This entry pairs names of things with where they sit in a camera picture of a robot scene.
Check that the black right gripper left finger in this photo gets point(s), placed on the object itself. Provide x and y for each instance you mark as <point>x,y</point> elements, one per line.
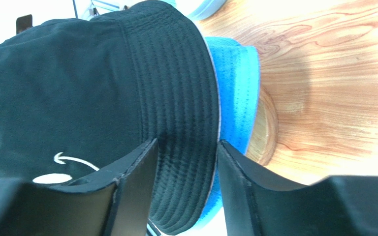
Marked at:
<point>114,201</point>

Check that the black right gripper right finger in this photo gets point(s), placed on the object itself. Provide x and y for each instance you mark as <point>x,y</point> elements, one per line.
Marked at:
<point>259,202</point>

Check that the black bucket hat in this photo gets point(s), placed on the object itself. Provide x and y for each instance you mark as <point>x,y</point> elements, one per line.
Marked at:
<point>76,95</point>

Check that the blue bucket hat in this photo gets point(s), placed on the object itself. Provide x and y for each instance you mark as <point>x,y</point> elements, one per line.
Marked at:
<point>238,72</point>

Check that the wooden hat stand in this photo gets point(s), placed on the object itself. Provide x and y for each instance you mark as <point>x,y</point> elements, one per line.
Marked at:
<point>264,136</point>

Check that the light blue headphones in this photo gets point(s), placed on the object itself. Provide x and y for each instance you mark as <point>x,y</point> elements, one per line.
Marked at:
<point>197,10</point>

